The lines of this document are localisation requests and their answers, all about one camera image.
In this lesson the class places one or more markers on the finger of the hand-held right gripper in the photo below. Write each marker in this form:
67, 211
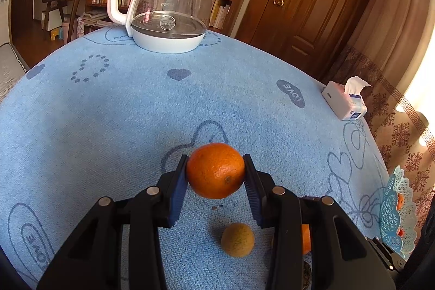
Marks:
387, 256

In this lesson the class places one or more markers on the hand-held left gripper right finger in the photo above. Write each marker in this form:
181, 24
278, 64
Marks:
253, 195

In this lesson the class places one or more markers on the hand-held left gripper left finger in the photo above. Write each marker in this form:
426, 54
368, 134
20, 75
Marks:
178, 195

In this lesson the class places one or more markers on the light blue lattice basket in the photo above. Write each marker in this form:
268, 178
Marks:
396, 218

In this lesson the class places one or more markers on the large rough-skinned orange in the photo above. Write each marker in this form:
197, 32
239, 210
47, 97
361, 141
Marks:
215, 174

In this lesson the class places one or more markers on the yellow-brown longan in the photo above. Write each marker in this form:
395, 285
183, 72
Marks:
238, 240

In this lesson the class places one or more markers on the small orange mandarin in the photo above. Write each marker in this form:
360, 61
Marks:
401, 201

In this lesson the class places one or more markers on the dark brown water chestnut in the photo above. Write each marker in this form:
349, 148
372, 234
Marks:
307, 273

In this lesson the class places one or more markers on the blue printed blanket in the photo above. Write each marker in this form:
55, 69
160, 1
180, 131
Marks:
119, 123

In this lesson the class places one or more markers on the white tissue box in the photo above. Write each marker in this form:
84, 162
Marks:
340, 103

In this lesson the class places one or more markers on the beige patterned curtain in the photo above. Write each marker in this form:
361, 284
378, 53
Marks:
401, 72

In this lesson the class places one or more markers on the brown wooden door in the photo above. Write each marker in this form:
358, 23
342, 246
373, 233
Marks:
306, 4

